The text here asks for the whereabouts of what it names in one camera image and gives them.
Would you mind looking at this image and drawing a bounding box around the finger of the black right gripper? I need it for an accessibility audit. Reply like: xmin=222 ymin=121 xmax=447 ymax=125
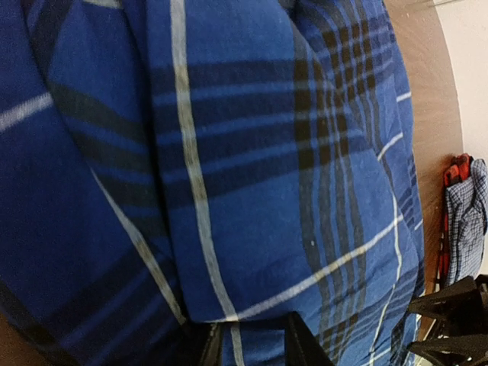
xmin=407 ymin=276 xmax=484 ymax=323
xmin=408 ymin=334 xmax=487 ymax=365

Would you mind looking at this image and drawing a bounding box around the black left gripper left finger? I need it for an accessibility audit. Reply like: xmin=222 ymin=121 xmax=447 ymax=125
xmin=191 ymin=323 xmax=223 ymax=366

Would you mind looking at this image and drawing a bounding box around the folded blue gingham shirt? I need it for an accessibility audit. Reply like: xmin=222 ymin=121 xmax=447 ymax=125
xmin=449 ymin=159 xmax=487 ymax=285

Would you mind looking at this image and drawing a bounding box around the dark blue plaid shirt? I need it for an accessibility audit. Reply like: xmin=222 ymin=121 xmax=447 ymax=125
xmin=1 ymin=1 xmax=425 ymax=365

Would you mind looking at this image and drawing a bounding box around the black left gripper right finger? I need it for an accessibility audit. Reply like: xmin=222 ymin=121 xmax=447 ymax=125
xmin=284 ymin=312 xmax=334 ymax=366

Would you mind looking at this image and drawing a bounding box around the red cloth edge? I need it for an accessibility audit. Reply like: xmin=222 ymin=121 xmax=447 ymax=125
xmin=435 ymin=153 xmax=474 ymax=289

